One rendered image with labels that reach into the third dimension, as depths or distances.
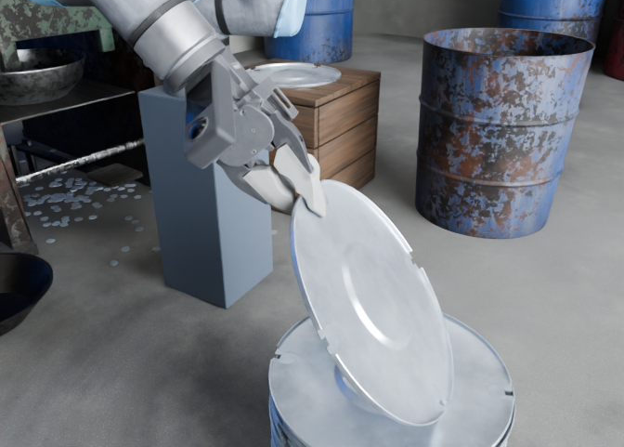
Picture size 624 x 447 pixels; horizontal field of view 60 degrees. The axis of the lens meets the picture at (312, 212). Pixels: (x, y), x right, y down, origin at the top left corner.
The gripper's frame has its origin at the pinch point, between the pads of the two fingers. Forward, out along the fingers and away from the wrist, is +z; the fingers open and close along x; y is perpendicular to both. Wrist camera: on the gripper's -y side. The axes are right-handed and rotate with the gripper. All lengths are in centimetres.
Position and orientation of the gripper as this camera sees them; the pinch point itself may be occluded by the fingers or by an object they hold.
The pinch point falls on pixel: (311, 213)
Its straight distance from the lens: 58.7
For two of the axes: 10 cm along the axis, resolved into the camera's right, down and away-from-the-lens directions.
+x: -7.4, 5.1, 4.4
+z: 6.4, 7.3, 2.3
